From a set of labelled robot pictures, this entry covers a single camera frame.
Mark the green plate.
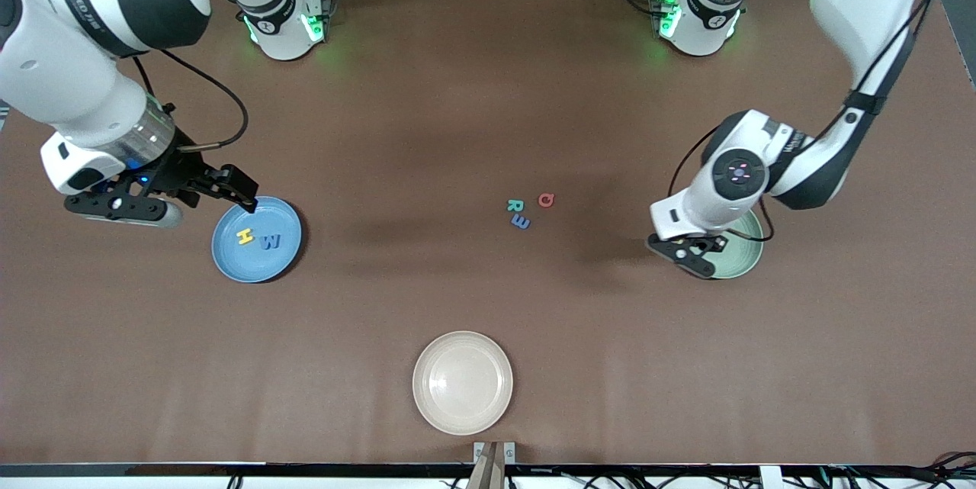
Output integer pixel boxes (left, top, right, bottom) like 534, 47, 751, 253
705, 207, 764, 280

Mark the blue plate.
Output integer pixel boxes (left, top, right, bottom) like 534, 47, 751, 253
211, 196, 303, 284

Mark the beige plate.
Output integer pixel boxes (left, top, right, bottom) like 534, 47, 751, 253
413, 331, 514, 436

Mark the brown table mat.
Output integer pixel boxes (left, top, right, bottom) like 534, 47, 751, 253
0, 0, 976, 467

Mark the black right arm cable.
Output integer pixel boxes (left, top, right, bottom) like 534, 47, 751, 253
133, 49, 250, 152

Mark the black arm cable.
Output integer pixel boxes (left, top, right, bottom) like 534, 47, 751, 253
133, 49, 250, 152
668, 126, 722, 200

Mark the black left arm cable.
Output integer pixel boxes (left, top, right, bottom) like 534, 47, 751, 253
668, 126, 722, 200

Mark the metal table edge bracket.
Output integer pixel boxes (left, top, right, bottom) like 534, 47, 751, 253
473, 440, 517, 465

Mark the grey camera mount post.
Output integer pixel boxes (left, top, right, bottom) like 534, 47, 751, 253
465, 442, 507, 489

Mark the black cable bundle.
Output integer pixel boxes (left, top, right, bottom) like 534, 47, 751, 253
816, 449, 976, 489

